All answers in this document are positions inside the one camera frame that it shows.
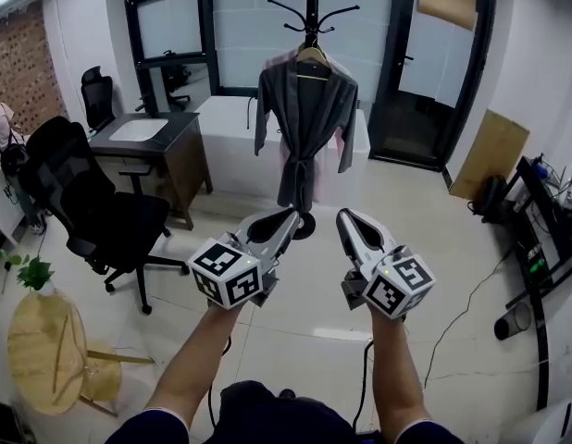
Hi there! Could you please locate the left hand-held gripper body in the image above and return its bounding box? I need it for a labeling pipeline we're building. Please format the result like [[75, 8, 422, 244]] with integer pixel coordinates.
[[187, 231, 290, 312]]

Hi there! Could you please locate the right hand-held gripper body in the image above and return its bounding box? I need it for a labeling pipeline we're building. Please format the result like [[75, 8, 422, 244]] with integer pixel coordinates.
[[341, 243, 438, 321]]

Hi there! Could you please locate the grey bathrobe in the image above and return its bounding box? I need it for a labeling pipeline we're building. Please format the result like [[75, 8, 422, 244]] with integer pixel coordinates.
[[254, 52, 360, 213]]

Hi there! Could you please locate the pink garment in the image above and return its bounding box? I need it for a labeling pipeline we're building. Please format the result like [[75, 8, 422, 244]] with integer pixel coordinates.
[[262, 47, 352, 203]]

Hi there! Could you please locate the wooden clothes hanger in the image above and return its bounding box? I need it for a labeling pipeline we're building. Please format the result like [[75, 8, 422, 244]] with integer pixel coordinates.
[[294, 39, 333, 82]]

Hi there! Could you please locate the person's right forearm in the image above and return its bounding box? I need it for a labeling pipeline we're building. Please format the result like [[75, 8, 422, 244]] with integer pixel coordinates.
[[367, 310, 433, 433]]

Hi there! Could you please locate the person's left forearm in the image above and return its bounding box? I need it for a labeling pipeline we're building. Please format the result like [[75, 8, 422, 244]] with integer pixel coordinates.
[[144, 301, 243, 429]]

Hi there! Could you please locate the white low cabinet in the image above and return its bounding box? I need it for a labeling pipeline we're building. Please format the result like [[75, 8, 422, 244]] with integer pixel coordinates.
[[195, 94, 371, 208]]

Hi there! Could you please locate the dark wooden sink cabinet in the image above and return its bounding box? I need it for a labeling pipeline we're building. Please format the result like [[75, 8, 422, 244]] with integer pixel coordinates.
[[89, 111, 214, 231]]

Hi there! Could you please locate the black backpack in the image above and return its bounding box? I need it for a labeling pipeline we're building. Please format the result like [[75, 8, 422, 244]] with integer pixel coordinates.
[[467, 173, 510, 225]]

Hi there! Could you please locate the black trash can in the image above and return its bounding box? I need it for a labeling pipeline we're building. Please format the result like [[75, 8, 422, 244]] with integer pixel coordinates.
[[492, 301, 532, 341]]

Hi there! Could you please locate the leaning brown cardboard sheet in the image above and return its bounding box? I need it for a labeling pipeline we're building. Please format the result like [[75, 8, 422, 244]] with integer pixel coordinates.
[[447, 107, 531, 203]]

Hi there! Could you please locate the large black mesh office chair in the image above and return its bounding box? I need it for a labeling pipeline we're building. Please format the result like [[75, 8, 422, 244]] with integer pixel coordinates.
[[18, 116, 191, 316]]

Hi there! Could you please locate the person's shirt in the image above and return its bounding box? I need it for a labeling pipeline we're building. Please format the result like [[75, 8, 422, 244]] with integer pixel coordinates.
[[105, 379, 466, 444]]

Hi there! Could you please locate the black equipment desk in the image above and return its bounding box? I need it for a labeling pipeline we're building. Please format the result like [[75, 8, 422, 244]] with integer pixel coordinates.
[[505, 154, 572, 411]]

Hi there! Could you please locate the office chair behind glass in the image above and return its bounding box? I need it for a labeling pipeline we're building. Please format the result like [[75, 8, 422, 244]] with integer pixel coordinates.
[[160, 49, 193, 111]]

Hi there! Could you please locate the black framed glass partition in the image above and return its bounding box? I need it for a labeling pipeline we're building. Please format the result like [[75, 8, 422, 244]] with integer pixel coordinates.
[[121, 0, 500, 173]]

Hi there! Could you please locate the green potted plant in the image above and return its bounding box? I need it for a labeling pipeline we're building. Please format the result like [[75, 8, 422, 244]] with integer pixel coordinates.
[[0, 249, 56, 295]]

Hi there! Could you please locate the round wooden table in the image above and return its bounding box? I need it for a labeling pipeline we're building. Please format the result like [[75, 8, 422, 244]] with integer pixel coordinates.
[[6, 289, 155, 419]]

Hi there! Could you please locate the black coat rack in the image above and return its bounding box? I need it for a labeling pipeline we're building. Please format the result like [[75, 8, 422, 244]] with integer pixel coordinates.
[[267, 0, 361, 241]]

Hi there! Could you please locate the white vanity cabinet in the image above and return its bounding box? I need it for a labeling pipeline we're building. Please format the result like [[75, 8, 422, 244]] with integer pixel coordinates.
[[0, 159, 29, 247]]

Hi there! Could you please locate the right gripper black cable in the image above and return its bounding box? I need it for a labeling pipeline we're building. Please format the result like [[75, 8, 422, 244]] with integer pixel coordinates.
[[353, 338, 376, 434]]

